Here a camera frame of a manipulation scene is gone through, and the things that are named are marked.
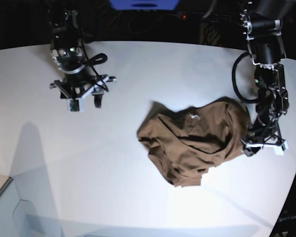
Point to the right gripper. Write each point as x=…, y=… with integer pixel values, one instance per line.
x=95, y=86

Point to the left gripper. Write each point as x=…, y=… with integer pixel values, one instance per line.
x=251, y=145

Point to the brown t-shirt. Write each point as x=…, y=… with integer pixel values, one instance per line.
x=184, y=145

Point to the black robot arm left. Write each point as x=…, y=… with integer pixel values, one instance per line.
x=263, y=22

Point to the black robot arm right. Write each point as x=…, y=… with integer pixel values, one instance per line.
x=67, y=50

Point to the blue plastic bin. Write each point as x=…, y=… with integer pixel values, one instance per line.
x=144, y=4

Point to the black power strip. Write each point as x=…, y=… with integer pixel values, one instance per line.
x=181, y=15

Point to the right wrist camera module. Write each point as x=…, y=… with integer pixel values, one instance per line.
x=75, y=104

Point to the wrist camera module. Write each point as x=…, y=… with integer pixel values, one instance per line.
x=75, y=104
x=279, y=150

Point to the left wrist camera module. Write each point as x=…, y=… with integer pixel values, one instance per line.
x=279, y=150

